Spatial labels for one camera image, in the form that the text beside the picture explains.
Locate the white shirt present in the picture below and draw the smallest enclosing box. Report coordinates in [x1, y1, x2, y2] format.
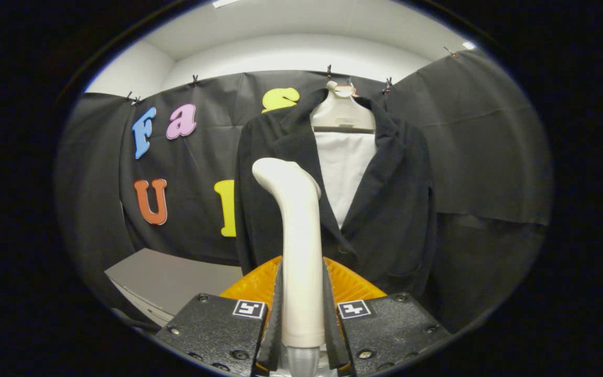
[315, 131, 377, 229]

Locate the white plastic hanger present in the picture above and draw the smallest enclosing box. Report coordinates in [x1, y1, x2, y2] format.
[309, 80, 376, 133]

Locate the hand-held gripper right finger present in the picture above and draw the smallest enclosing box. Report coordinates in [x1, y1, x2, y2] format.
[322, 257, 451, 376]

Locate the grey cabinet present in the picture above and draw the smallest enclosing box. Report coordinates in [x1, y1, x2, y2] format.
[104, 248, 243, 328]

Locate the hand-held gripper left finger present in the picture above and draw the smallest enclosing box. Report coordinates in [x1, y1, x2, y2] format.
[155, 256, 284, 376]

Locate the white garment steamer head with hose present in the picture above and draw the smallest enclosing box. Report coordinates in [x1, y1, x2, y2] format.
[252, 157, 327, 376]

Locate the black blazer jacket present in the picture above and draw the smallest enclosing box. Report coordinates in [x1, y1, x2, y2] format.
[234, 88, 437, 315]

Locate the black backdrop cloth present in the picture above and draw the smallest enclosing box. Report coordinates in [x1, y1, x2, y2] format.
[54, 48, 552, 333]

